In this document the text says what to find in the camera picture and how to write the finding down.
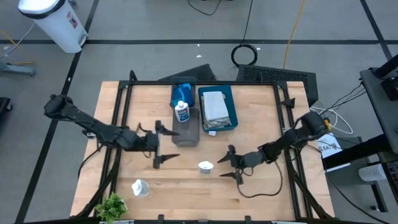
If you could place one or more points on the black stand legs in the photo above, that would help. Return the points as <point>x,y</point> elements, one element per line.
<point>354,152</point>

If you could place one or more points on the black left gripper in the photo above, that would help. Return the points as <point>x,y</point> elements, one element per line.
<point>150,143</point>

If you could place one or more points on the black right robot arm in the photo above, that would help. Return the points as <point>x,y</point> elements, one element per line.
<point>292,138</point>

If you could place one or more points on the black flat panel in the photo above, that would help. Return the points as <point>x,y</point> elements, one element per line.
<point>199,73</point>

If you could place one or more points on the white plastic polish bottle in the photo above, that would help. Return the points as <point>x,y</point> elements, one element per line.
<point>182,113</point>
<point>140,188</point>
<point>206,167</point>

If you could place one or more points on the grey stand foot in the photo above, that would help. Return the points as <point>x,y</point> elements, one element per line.
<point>18,69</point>

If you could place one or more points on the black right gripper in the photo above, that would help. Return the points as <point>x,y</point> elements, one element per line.
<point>248,160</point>

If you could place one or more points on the black aluminium table frame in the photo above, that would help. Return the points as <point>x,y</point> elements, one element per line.
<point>149,82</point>

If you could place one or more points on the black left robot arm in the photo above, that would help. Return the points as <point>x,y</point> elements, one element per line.
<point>93,126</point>

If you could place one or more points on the white printed paper sheet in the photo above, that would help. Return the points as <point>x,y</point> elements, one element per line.
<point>329,147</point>

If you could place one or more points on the dark grey desk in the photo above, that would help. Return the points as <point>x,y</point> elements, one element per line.
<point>379,102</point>

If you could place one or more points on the white paper tag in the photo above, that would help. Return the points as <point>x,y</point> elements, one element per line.
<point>212,133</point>

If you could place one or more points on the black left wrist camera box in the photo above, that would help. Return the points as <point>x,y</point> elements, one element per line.
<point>132,140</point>

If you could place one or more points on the blue plastic bin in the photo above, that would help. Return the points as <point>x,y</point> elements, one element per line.
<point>233,105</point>

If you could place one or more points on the black caster base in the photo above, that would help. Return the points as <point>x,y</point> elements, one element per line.
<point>4,104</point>

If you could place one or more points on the black perforated panel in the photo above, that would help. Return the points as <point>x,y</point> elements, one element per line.
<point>273,74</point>

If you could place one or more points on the small green potted plant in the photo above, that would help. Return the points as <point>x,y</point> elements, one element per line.
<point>110,208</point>

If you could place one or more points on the smoky grey plastic bin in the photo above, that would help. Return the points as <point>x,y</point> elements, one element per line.
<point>186,133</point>
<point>174,80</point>

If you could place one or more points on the clear plastic roll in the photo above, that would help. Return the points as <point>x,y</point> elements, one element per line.
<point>371,172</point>

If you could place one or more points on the white trash can black rim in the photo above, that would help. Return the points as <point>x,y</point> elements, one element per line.
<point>59,28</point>

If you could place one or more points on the white waffle weave towel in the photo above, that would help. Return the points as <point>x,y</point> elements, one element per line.
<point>216,105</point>

